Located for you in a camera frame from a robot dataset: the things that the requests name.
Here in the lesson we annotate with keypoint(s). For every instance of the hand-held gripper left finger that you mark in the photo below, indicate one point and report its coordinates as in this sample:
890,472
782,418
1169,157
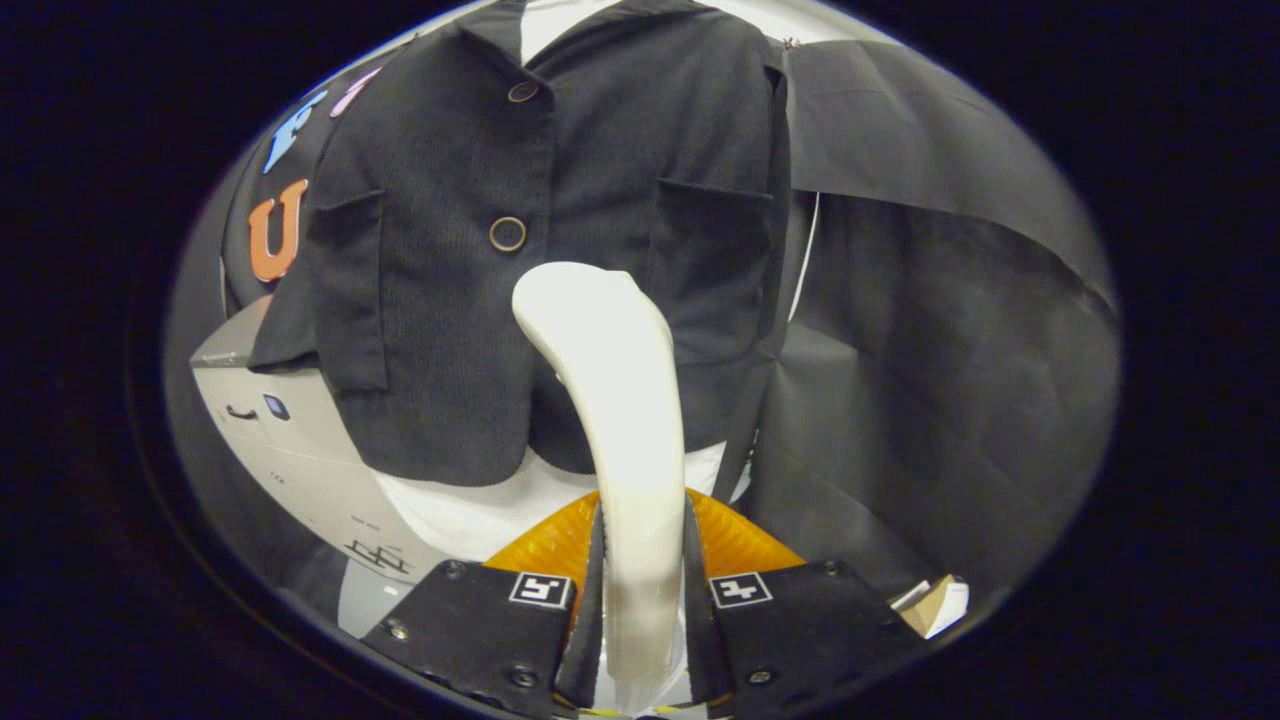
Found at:
596,640

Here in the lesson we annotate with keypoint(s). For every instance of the black backdrop cloth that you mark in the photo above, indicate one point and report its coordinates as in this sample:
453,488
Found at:
950,400

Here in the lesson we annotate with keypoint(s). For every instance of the white padded garment form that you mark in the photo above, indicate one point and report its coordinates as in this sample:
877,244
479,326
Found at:
470,515

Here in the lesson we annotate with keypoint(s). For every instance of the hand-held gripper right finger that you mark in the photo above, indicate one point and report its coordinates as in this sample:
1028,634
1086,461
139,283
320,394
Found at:
700,640

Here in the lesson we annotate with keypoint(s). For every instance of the small cardboard box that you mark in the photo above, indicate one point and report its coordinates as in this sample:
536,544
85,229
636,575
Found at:
940,605

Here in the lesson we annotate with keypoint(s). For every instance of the black jacket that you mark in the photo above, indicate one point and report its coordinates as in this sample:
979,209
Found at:
450,350

